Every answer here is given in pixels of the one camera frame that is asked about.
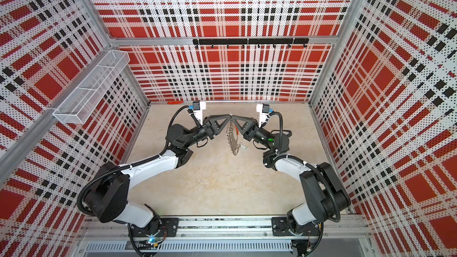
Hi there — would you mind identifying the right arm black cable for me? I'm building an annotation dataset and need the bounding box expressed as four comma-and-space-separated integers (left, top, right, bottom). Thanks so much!
269, 111, 284, 152

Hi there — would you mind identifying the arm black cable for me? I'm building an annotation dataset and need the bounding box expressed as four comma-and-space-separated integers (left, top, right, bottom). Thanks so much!
164, 105, 192, 151
269, 111, 284, 152

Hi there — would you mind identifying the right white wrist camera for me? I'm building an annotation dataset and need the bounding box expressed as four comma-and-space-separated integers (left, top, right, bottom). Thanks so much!
256, 104, 270, 127

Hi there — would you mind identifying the white wire mesh basket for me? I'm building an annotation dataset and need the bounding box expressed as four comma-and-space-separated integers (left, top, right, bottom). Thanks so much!
53, 50, 130, 124

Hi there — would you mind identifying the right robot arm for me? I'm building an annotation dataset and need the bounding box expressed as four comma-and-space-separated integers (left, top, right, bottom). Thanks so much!
232, 113, 350, 236

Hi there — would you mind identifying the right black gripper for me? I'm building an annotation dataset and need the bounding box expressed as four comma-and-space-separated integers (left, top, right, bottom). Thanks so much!
232, 118, 273, 152

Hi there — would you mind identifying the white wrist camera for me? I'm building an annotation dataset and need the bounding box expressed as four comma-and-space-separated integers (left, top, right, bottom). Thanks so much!
192, 101, 207, 124
256, 104, 270, 127

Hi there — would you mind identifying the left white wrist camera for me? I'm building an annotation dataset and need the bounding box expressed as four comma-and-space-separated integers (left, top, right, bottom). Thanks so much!
192, 101, 207, 124

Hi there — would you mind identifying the black hook rail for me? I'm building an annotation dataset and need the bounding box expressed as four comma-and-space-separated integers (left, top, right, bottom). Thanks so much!
192, 38, 309, 47

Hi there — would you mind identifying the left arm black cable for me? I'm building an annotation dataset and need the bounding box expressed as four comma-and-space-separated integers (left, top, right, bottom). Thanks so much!
164, 105, 192, 151

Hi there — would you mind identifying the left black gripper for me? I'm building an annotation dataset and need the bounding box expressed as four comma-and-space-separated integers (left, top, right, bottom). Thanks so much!
184, 114, 231, 148

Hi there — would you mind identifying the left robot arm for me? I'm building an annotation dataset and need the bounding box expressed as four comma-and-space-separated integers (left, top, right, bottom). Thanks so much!
76, 114, 232, 236

